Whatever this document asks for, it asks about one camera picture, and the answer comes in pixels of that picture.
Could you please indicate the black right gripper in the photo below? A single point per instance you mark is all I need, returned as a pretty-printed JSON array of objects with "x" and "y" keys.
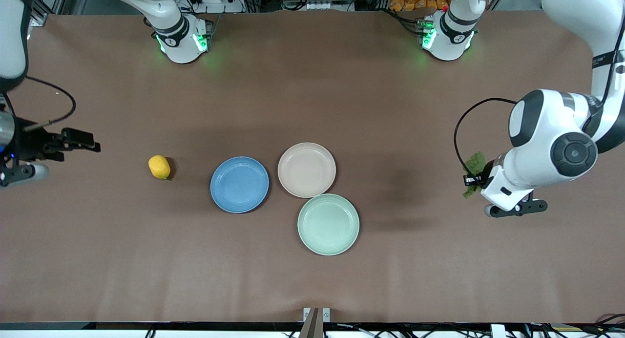
[{"x": 30, "y": 145}]

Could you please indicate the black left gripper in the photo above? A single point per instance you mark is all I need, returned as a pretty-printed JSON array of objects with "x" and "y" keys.
[{"x": 471, "y": 180}]

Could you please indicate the green lettuce leaf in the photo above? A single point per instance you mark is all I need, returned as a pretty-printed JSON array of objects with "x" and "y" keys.
[{"x": 475, "y": 162}]

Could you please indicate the yellow lemon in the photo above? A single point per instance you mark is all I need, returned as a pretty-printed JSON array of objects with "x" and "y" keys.
[{"x": 159, "y": 167}]

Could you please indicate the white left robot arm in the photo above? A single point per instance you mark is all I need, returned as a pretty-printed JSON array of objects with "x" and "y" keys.
[{"x": 552, "y": 128}]

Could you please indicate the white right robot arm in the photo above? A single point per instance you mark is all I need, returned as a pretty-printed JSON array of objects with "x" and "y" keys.
[{"x": 176, "y": 35}]

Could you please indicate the pale green plate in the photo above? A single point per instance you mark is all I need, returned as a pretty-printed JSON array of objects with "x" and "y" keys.
[{"x": 328, "y": 224}]

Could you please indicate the blue plate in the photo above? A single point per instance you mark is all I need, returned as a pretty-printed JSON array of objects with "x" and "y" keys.
[{"x": 239, "y": 184}]

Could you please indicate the beige plate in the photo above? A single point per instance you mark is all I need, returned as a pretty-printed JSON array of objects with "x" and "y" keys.
[{"x": 306, "y": 170}]

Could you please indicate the white power strip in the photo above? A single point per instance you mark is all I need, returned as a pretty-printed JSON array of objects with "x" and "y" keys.
[{"x": 215, "y": 3}]

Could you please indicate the black table edge rail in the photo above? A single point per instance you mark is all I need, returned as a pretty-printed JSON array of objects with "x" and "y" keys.
[{"x": 146, "y": 326}]

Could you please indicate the metal table edge bracket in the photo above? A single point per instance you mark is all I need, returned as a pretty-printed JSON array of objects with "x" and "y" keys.
[{"x": 316, "y": 316}]

